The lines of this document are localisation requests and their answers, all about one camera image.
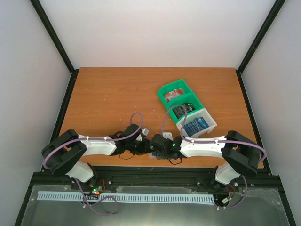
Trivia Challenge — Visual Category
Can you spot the left black corner post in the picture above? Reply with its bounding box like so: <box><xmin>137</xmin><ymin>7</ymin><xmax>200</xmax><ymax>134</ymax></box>
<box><xmin>30</xmin><ymin>0</ymin><xmax>77</xmax><ymax>74</ymax></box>

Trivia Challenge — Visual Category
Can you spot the blue card stack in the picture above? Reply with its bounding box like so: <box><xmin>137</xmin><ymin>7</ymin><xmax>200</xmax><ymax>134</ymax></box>
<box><xmin>184</xmin><ymin>117</ymin><xmax>209</xmax><ymax>137</ymax></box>

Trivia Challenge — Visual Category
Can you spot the light blue cable duct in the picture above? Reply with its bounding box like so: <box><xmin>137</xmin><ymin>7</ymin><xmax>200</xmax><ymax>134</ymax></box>
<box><xmin>36</xmin><ymin>191</ymin><xmax>214</xmax><ymax>205</ymax></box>

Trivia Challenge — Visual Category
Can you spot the black corner post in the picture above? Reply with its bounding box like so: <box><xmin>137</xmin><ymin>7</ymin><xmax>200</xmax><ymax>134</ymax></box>
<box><xmin>236</xmin><ymin>0</ymin><xmax>286</xmax><ymax>76</ymax></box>
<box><xmin>30</xmin><ymin>0</ymin><xmax>77</xmax><ymax>74</ymax></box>

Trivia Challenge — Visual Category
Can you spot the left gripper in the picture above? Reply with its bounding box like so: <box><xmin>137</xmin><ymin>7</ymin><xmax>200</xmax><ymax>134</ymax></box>
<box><xmin>127</xmin><ymin>138</ymin><xmax>155</xmax><ymax>156</ymax></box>

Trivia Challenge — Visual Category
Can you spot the red white card stack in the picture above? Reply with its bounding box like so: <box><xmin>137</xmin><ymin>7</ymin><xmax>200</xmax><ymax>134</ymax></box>
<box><xmin>164</xmin><ymin>88</ymin><xmax>185</xmax><ymax>102</ymax></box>

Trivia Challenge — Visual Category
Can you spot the left electronics board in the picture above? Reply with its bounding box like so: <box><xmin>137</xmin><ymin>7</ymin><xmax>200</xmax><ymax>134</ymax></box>
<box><xmin>90</xmin><ymin>179</ymin><xmax>106</xmax><ymax>195</ymax></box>

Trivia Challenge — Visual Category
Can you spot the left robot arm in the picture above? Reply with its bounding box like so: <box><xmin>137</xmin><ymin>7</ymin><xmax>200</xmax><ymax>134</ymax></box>
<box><xmin>41</xmin><ymin>124</ymin><xmax>150</xmax><ymax>190</ymax></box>

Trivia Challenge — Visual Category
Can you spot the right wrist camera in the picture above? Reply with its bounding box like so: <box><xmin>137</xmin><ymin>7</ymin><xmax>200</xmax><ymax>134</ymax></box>
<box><xmin>162</xmin><ymin>132</ymin><xmax>173</xmax><ymax>140</ymax></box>

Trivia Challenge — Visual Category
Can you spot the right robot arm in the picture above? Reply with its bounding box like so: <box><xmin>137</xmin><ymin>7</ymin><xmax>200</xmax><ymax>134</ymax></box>
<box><xmin>150</xmin><ymin>130</ymin><xmax>266</xmax><ymax>185</ymax></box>

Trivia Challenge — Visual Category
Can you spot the right black corner post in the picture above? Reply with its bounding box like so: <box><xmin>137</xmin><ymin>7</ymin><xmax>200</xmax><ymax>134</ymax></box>
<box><xmin>236</xmin><ymin>0</ymin><xmax>286</xmax><ymax>76</ymax></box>

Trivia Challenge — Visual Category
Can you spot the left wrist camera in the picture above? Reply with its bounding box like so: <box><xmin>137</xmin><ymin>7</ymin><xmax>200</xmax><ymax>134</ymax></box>
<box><xmin>136</xmin><ymin>128</ymin><xmax>149</xmax><ymax>141</ymax></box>

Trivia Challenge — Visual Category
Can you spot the right connector plug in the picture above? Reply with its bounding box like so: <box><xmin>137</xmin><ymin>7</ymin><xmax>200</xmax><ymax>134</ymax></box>
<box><xmin>221</xmin><ymin>197</ymin><xmax>232</xmax><ymax>206</ymax></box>

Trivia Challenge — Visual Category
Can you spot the green bin with black cards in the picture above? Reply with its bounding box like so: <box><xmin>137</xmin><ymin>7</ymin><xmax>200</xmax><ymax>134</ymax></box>
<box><xmin>166</xmin><ymin>94</ymin><xmax>206</xmax><ymax>125</ymax></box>

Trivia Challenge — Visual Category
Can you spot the green bin with red cards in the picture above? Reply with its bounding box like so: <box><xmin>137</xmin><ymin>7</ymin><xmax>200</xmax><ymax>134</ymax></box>
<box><xmin>157</xmin><ymin>79</ymin><xmax>193</xmax><ymax>106</ymax></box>

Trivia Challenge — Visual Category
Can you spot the black card stack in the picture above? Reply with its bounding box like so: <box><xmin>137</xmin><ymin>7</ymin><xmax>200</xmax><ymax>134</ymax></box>
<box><xmin>174</xmin><ymin>102</ymin><xmax>197</xmax><ymax>119</ymax></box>

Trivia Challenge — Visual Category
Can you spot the black aluminium frame rail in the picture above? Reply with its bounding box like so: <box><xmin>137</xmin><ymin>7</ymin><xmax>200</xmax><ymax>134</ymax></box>
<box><xmin>30</xmin><ymin>164</ymin><xmax>283</xmax><ymax>196</ymax></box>

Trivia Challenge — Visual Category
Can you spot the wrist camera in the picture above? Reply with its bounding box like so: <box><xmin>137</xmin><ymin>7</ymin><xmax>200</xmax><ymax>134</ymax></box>
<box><xmin>136</xmin><ymin>128</ymin><xmax>149</xmax><ymax>141</ymax></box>
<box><xmin>162</xmin><ymin>132</ymin><xmax>173</xmax><ymax>140</ymax></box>

